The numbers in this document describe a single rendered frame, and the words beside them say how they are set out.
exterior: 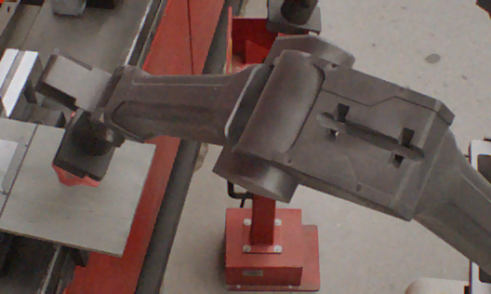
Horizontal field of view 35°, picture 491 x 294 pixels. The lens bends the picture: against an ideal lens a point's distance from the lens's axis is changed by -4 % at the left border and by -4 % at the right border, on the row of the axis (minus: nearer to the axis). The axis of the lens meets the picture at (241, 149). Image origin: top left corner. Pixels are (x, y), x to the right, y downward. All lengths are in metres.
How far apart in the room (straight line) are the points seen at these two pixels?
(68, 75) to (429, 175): 0.52
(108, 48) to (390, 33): 1.43
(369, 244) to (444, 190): 1.70
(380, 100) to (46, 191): 0.71
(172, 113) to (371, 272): 1.56
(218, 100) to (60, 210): 0.55
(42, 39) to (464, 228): 1.06
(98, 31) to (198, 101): 0.87
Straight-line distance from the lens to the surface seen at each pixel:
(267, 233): 2.01
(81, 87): 0.93
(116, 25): 1.49
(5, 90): 1.31
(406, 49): 2.67
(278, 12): 1.49
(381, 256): 2.22
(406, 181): 0.49
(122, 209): 1.10
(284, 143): 0.52
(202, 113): 0.62
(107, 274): 1.55
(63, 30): 1.50
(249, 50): 1.60
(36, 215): 1.12
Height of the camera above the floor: 1.94
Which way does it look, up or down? 55 degrees down
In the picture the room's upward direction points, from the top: straight up
